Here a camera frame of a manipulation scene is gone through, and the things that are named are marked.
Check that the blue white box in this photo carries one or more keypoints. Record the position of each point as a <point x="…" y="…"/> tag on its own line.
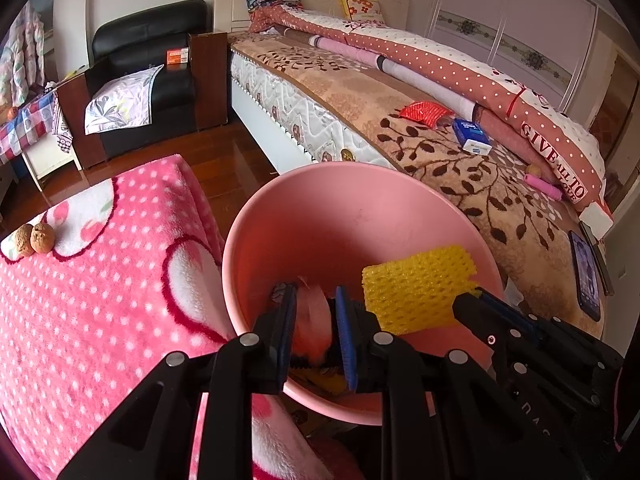
<point x="472" y="136"/>

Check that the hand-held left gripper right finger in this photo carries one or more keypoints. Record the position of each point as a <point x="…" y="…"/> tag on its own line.
<point x="346" y="340"/>

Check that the white wardrobe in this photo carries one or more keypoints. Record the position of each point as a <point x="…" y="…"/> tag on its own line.
<point x="525" y="25"/>

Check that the white table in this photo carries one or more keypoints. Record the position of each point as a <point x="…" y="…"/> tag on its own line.
<point x="50" y="157"/>

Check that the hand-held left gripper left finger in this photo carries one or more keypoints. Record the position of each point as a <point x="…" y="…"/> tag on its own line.
<point x="289" y="335"/>

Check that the brown walnut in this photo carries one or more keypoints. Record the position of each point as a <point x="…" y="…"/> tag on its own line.
<point x="42" y="238"/>
<point x="21" y="242"/>

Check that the black smartphone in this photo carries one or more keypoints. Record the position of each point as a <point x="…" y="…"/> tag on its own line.
<point x="586" y="275"/>

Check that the pink roll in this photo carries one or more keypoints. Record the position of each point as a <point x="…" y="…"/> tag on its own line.
<point x="544" y="187"/>

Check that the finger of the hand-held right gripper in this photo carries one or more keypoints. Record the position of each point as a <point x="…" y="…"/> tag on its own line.
<point x="510" y="312"/>
<point x="475" y="320"/>

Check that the red packet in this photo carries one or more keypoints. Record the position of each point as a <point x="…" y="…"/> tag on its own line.
<point x="425" y="112"/>

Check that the yellow plastic wrapper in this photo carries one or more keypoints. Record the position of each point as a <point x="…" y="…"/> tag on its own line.
<point x="325" y="382"/>

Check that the orange fruit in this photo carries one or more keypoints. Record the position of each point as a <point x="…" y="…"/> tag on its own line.
<point x="12" y="111"/>

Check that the orange box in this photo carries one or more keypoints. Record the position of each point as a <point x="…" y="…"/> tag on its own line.
<point x="178" y="56"/>

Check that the polka dot quilt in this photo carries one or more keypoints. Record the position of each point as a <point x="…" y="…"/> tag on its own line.
<point x="450" y="70"/>

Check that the bed with brown floral cover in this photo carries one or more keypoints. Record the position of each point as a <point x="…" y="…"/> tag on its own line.
<point x="325" y="75"/>

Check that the pink plastic bin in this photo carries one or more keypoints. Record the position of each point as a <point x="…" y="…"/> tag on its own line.
<point x="325" y="220"/>

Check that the yellow foam net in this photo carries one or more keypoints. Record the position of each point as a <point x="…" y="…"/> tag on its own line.
<point x="415" y="290"/>

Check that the quilted hanging jacket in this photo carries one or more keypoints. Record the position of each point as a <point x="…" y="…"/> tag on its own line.
<point x="20" y="55"/>

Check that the orange white plastic wrapper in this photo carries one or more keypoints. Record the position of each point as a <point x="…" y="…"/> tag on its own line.
<point x="312" y="320"/>

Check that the patterned hanging cloth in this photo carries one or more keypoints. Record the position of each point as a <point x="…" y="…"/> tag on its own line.
<point x="62" y="125"/>

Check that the yellow floral pillow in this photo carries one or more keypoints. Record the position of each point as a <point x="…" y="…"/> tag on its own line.
<point x="362" y="10"/>

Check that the black leather armchair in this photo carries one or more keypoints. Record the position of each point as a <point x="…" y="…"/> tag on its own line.
<point x="145" y="35"/>

